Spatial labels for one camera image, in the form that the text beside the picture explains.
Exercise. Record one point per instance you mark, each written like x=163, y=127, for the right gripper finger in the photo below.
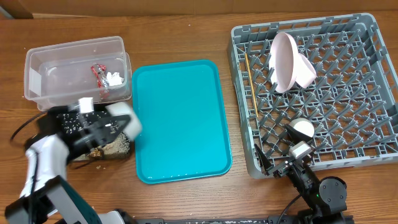
x=265, y=165
x=297, y=136

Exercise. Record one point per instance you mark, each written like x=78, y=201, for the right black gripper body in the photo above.
x=301, y=180

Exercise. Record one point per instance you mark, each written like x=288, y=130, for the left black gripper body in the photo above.
x=85, y=139

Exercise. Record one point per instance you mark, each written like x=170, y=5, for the small white cup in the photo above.
x=303, y=126

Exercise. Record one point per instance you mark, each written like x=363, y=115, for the bowl with rice leftovers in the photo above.
x=124, y=113

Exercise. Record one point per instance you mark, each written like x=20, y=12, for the red snack wrapper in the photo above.
x=102, y=81

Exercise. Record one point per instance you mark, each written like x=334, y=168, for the white napkin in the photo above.
x=114, y=79

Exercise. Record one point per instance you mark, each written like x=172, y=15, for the pink bowl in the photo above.
x=306, y=72

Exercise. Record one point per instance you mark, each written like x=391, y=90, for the white round plate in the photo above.
x=284, y=56

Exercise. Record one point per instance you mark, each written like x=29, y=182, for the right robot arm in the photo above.
x=326, y=198

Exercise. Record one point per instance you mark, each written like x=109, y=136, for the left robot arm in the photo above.
x=46, y=189

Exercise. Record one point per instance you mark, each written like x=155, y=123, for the grey dishwasher rack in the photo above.
x=352, y=103

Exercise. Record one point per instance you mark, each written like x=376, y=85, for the rice and food scraps pile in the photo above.
x=120, y=148

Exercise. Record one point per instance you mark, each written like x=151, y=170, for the black plastic tray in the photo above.
x=50, y=123

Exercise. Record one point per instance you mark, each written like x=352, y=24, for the clear plastic bin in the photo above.
x=58, y=75

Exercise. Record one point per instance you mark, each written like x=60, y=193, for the teal serving tray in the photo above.
x=184, y=127

